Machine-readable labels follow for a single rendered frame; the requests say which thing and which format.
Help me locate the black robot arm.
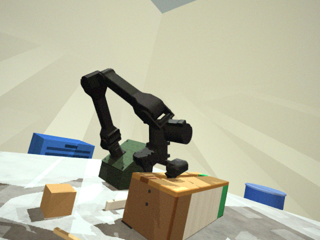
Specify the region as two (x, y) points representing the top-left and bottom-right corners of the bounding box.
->
(80, 68), (193, 169)

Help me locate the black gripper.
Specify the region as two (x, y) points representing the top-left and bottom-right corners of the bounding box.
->
(142, 139), (189, 179)

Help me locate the tan wooden bar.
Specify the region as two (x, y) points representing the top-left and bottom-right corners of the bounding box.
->
(53, 227), (82, 240)

